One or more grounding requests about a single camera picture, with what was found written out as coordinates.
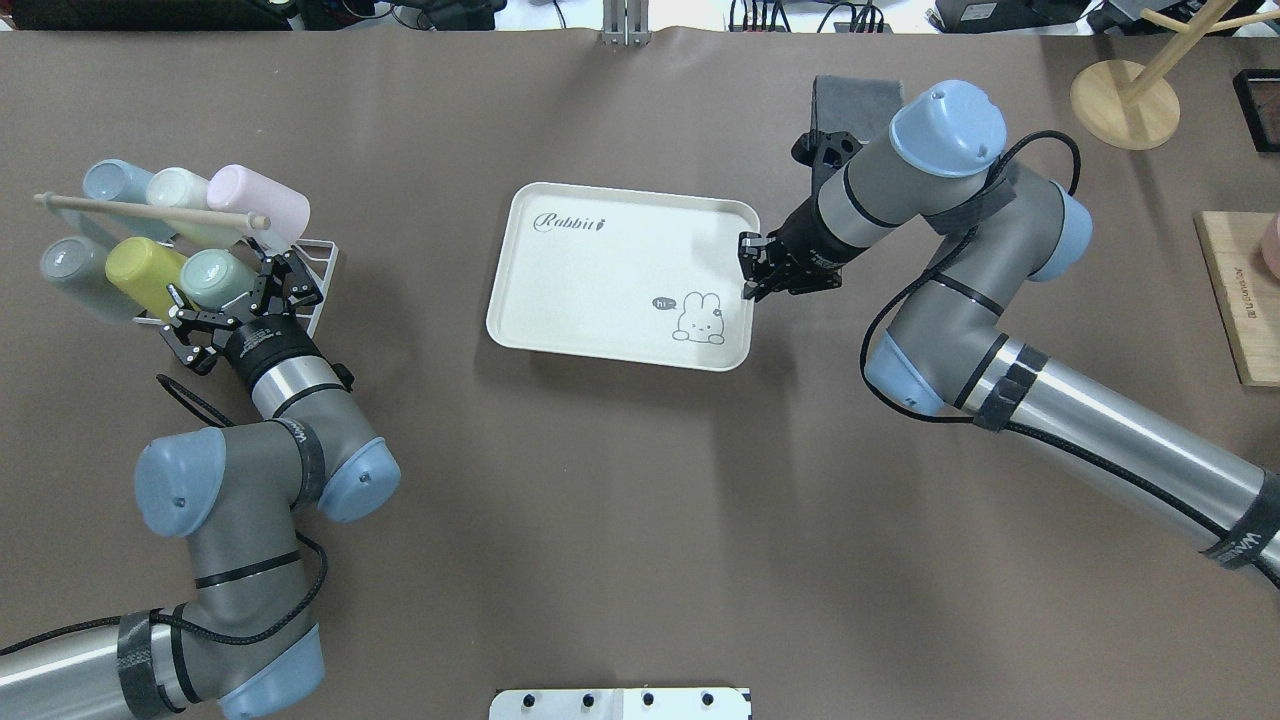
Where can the cream rabbit tray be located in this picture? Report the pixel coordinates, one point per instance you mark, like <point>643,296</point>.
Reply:
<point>626,275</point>

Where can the mint green cup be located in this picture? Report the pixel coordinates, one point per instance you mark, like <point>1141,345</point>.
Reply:
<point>213,278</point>

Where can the bamboo cutting board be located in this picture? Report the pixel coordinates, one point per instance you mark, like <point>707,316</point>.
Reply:
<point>1245,289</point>

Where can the pink bowl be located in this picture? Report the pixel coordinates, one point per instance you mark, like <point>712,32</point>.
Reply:
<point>1270,245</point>

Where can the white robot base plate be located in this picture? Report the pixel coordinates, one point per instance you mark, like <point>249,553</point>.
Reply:
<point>623,703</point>

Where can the pink cup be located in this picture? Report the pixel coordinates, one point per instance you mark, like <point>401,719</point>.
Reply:
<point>238,188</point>

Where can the white wire cup rack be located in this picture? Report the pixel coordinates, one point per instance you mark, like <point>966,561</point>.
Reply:
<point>319,256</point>

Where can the light blue cup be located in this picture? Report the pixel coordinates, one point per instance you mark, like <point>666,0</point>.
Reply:
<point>116,180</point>

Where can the folded grey cloth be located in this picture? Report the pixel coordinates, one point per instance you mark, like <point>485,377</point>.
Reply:
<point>862,107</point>

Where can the cream cup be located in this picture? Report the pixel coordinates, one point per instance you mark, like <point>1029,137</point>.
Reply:
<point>177,187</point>

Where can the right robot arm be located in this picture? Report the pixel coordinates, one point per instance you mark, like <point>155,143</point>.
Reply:
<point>942,358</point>

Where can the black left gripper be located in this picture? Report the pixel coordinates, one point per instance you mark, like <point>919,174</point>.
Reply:
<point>256,345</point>

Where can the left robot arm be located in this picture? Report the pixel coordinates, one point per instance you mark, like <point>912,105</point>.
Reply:
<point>247,641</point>

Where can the black framed box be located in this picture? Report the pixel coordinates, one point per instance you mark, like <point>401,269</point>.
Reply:
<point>1258,95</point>

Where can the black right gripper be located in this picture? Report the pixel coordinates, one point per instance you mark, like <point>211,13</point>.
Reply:
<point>806,249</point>

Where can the wooden mug tree stand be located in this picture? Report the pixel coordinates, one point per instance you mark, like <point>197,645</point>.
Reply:
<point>1130,105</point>

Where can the yellow cup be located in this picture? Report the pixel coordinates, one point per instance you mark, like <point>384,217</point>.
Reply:
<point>142,269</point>

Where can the grey cup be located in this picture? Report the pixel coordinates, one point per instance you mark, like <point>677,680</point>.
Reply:
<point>76,266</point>

